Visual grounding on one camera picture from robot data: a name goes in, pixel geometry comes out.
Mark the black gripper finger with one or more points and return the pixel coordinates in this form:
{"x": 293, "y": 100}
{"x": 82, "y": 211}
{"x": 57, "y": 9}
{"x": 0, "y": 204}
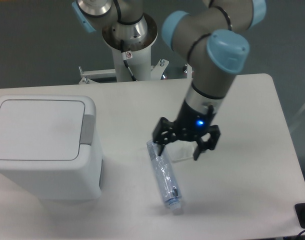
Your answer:
{"x": 210, "y": 144}
{"x": 164, "y": 133}

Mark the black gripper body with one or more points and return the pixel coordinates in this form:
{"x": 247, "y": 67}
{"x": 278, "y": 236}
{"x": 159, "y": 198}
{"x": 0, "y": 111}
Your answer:
{"x": 191, "y": 125}

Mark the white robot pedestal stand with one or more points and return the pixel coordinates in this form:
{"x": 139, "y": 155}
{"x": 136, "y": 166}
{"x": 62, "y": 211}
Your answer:
{"x": 131, "y": 47}

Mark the crumpled white plastic bag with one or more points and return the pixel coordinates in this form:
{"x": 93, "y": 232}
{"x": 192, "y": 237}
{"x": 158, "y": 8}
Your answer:
{"x": 180, "y": 151}

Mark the clear plastic water bottle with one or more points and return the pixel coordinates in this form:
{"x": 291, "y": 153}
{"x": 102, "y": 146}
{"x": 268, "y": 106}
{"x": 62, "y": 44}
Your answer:
{"x": 166, "y": 181}

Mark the white push-top trash can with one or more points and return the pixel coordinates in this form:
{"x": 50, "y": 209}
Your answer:
{"x": 49, "y": 145}

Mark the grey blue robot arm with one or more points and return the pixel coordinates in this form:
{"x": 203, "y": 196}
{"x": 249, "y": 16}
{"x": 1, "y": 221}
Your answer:
{"x": 210, "y": 42}

